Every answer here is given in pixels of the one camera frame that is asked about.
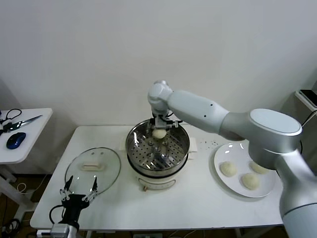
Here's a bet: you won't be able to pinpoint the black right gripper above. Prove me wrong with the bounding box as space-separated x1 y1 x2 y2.
148 118 171 130

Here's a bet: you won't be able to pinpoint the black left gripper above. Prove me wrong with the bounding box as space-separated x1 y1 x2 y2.
59 175 99 224

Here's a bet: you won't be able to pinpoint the white steamed baozi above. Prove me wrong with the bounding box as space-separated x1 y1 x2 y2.
219 161 238 178
240 173 261 191
249 160 270 174
152 128 167 139

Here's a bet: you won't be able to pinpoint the round glass pot lid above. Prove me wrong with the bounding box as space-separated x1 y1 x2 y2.
64 147 121 198

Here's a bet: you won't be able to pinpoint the stainless steel steamer basket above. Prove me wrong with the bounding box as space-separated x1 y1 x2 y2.
119 118 198 177

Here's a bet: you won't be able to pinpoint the scattered dark crumbs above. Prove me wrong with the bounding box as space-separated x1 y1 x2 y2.
199 139 218 149

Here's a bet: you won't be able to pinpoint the white side table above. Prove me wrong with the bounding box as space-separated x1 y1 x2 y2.
0 108 53 219

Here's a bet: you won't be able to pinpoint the blue computer mouse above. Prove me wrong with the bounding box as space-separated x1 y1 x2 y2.
6 132 27 150

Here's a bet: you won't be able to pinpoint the large white plate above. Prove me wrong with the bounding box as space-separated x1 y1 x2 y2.
213 143 277 198

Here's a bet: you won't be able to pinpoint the white side stand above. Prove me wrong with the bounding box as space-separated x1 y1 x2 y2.
294 89 317 117

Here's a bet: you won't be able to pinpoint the flat black device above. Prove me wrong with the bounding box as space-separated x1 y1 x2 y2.
299 89 317 108

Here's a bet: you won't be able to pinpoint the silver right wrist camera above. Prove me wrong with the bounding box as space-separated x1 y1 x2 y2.
155 115 174 128

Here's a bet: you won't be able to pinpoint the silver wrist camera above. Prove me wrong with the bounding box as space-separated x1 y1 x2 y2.
155 115 174 128
51 224 70 238

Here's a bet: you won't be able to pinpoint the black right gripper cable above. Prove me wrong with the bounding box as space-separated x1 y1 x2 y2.
165 111 184 126

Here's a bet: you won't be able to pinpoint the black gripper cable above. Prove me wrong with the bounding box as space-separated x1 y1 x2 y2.
49 204 66 225
165 111 184 126

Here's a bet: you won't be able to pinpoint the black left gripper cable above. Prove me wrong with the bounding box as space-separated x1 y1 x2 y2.
49 204 66 225

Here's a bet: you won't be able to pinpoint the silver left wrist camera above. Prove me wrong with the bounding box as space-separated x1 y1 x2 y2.
51 224 70 238

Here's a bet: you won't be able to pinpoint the white floor cable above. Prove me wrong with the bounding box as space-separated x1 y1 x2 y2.
16 182 28 195

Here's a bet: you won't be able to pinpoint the black floor cables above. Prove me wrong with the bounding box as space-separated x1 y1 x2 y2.
0 218 22 238

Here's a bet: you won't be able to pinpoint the black handled scissors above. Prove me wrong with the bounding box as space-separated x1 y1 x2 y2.
0 108 43 136

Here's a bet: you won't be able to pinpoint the black power adapter cable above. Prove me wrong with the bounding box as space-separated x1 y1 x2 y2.
299 110 317 152

